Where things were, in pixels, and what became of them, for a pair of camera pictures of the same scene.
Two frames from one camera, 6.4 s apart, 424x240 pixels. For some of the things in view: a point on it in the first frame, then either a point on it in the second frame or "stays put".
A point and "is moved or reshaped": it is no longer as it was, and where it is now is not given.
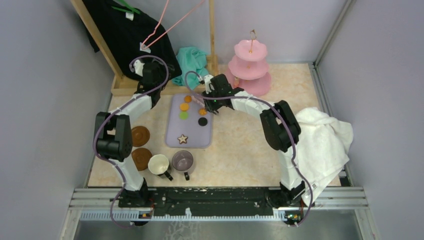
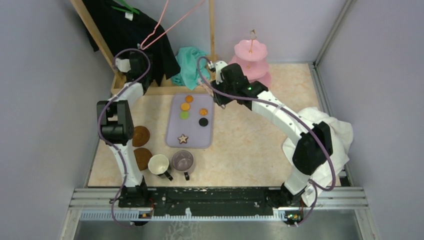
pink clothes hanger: x=159 y=23 stays put
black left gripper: x=163 y=71 → x=151 y=66
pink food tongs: x=198 y=98 is moved or reshaped
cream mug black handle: x=158 y=164 stays put
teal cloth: x=192 y=62 stays put
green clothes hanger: x=133 y=10 stays put
